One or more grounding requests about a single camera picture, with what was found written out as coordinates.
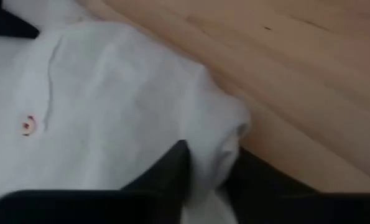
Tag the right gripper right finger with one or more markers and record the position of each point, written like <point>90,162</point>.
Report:
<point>265,193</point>

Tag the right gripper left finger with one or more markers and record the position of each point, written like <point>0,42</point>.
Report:
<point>160,199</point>

